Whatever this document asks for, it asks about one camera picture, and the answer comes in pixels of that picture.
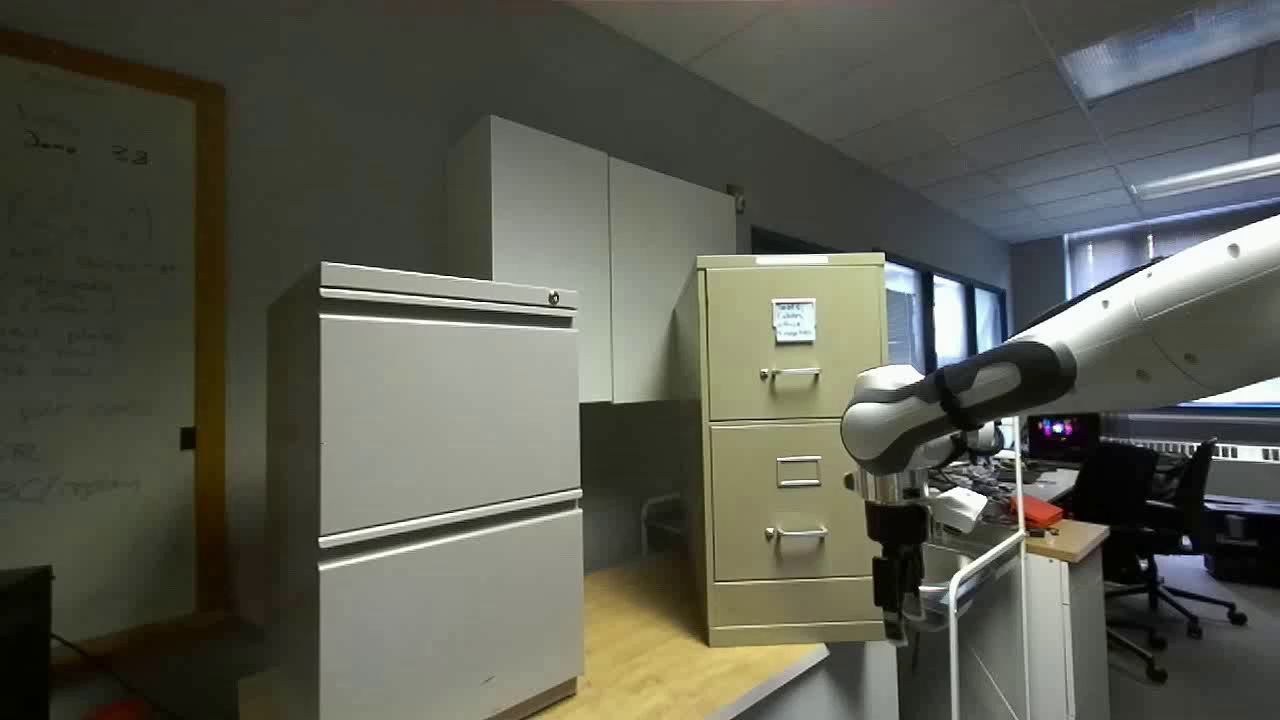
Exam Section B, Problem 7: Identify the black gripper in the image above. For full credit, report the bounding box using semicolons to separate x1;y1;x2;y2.
864;495;938;642

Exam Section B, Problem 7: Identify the beige drawer with label holder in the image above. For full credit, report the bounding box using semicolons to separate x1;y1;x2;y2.
707;420;883;589

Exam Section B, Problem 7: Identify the gray base cabinet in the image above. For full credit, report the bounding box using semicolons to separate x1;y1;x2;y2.
737;637;938;720

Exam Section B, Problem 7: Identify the beige metal file cabinet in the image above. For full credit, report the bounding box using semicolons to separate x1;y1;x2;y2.
673;253;897;652

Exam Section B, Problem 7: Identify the beige drawer with paper note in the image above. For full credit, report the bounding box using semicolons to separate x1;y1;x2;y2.
701;264;889;425

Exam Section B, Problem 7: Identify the gray lateral file cabinet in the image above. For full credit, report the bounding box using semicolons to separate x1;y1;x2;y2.
264;257;593;720

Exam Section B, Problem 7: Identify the small red object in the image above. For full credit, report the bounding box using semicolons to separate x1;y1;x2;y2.
1018;490;1070;535

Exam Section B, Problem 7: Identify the white stand with wooden top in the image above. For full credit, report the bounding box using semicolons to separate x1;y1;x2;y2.
1025;516;1116;720

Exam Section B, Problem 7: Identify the computer monitor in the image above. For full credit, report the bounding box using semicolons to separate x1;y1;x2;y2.
1025;408;1109;468

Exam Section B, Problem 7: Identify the black office chair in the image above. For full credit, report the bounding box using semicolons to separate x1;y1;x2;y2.
1148;434;1252;631
1073;434;1177;688

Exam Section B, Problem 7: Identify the dark framed window row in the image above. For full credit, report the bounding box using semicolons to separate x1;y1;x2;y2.
882;257;1013;374

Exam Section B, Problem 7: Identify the white paper note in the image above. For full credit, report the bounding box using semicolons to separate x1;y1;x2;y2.
769;292;822;348

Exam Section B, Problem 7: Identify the window with blinds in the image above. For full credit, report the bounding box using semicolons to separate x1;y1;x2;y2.
1066;216;1280;303

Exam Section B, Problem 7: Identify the long fluorescent ceiling light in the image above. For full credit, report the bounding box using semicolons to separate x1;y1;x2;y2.
1128;149;1280;202

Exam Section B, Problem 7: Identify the rectangular ceiling light panel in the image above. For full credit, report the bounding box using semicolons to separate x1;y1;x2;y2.
1057;0;1280;109

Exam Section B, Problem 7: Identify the black box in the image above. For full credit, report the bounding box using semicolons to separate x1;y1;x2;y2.
0;562;57;720

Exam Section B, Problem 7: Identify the white metal tube frame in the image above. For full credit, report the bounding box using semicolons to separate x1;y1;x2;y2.
915;448;1041;720

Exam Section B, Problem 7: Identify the white wall cabinet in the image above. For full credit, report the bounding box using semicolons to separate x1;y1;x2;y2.
450;113;743;408

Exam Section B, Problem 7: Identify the whiteboard with wooden frame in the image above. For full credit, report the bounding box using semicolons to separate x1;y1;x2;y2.
0;23;233;659

